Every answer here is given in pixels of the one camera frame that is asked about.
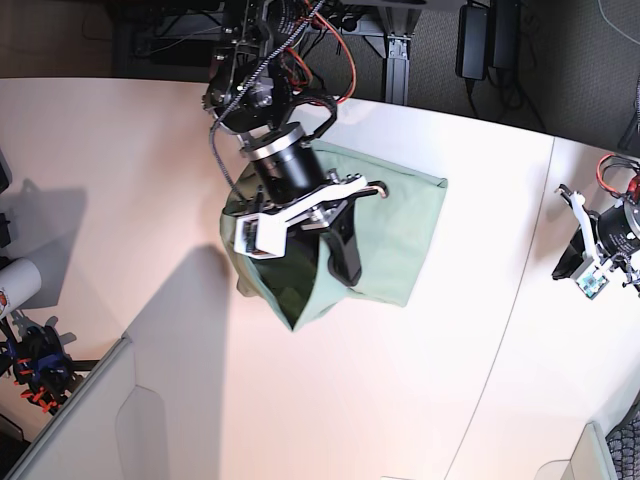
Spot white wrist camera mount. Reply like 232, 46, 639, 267
553, 184, 609, 300
234, 169, 389, 260

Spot black power adapter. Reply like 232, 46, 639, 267
455, 4, 489, 81
491, 0, 521, 70

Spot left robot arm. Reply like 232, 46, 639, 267
552, 154, 639, 299

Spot white partition panel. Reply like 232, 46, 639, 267
534, 422, 617, 480
0, 337, 226, 480

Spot black clamps with orange tips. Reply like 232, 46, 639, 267
1, 318, 78, 416

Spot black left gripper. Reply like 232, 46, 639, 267
551, 204, 640, 281

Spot black power adapter left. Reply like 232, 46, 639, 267
455, 4, 489, 81

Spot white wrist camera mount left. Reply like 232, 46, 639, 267
553, 184, 609, 300

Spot light green T-shirt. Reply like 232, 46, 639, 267
220, 140, 448, 332

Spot white paper roll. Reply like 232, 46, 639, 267
0, 258, 42, 319

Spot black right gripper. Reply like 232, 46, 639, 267
284, 199, 363, 289

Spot white partition panel right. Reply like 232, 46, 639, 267
534, 422, 617, 480

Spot black power adapter right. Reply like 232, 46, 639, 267
491, 0, 521, 70

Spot white partition panel left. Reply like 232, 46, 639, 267
0, 337, 226, 480

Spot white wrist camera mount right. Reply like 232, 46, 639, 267
234, 169, 389, 260

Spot aluminium table leg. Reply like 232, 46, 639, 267
378, 7, 420, 106

